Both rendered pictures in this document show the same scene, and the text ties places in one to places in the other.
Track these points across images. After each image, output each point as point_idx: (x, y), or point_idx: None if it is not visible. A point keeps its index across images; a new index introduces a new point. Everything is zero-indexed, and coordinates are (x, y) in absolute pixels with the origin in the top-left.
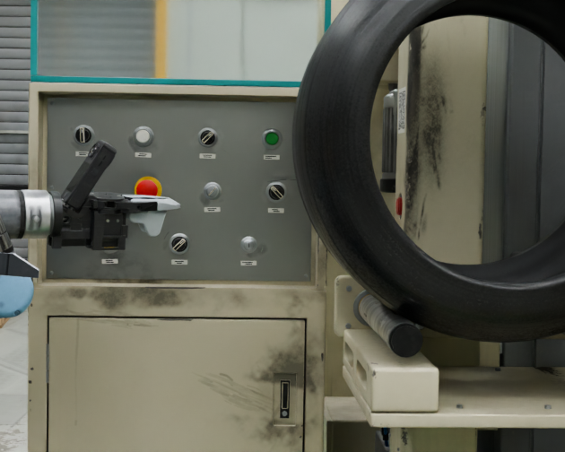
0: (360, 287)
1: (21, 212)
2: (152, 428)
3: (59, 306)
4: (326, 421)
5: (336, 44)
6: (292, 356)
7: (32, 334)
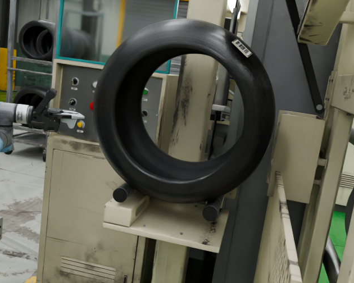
0: None
1: (13, 113)
2: (86, 197)
3: (57, 145)
4: None
5: (107, 64)
6: None
7: (47, 154)
